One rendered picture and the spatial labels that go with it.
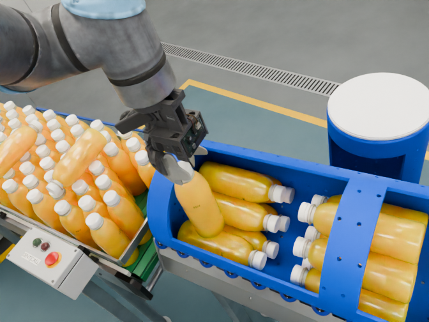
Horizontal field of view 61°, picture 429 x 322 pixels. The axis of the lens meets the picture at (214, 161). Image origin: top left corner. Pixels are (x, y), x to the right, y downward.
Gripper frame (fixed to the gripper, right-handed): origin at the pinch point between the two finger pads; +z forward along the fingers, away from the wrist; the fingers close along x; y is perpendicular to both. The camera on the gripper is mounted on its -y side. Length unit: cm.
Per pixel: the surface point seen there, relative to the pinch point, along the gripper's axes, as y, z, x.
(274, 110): -62, 127, 147
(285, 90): -62, 127, 171
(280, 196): 14.4, 16.1, 9.9
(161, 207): -6.9, 10.1, -4.5
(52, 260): -32.3, 18.0, -23.4
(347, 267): 32.7, 9.7, -4.0
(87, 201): -35.2, 17.6, -6.5
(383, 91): 26, 25, 59
